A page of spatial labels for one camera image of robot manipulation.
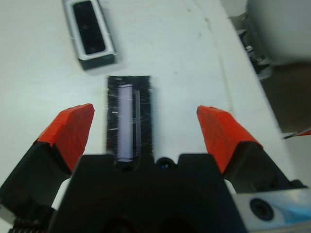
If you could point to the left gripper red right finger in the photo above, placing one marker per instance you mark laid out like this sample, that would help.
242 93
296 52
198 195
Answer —
221 131

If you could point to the silver robot torso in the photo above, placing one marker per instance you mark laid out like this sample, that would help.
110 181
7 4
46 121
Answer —
279 29

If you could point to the black circuit board module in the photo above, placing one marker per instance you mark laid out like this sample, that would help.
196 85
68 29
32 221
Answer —
143 109

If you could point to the camera box base white inlay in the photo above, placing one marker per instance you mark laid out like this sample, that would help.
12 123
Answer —
97 63

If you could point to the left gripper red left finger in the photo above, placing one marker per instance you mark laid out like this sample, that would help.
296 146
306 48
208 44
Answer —
70 131

